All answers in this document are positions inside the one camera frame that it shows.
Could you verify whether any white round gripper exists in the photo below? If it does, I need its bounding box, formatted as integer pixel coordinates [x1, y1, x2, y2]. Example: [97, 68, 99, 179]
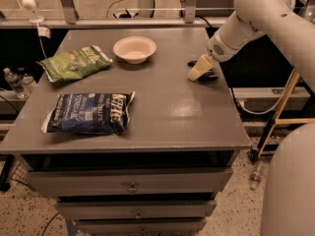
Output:
[188, 33, 238, 81]

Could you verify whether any dark blue rxbar wrapper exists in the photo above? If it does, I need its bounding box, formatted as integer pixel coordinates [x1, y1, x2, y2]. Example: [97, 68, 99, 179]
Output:
[187, 60, 218, 81]

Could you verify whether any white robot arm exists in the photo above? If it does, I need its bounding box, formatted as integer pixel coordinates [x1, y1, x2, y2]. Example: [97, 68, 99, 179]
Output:
[204, 0, 315, 236]

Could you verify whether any blue kettle chip bag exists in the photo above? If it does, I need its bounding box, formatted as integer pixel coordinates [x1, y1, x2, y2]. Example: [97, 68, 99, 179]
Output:
[41, 92, 135, 135]

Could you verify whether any green kettle chip bag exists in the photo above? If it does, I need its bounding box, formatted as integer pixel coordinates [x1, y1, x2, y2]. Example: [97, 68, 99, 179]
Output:
[38, 45, 112, 83]

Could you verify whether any white paper bowl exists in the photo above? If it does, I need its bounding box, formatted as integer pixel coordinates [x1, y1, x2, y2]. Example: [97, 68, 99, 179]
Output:
[113, 36, 157, 64]

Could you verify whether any yellow wooden stand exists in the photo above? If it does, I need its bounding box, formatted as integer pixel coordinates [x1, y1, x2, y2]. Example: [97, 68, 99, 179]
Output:
[248, 70, 315, 161]

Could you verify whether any grey drawer cabinet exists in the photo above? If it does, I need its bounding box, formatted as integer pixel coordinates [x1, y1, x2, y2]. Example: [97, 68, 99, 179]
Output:
[1, 28, 249, 234]

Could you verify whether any plastic water bottle on floor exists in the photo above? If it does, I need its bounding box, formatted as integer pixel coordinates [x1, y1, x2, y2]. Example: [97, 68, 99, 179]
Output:
[250, 162, 262, 190]

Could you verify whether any white desk lamp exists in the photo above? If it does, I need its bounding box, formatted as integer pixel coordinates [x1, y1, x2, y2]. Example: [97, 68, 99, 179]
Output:
[22, 0, 44, 24]

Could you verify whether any plastic water bottle left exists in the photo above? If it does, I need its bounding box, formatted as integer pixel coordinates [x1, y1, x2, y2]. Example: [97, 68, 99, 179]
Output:
[3, 68, 30, 99]

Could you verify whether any metal railing frame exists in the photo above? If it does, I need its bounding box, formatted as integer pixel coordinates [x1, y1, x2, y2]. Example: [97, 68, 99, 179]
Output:
[0, 0, 233, 29]

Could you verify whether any white power cable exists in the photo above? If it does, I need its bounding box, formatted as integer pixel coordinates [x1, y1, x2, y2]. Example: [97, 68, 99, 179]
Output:
[236, 70, 296, 116]

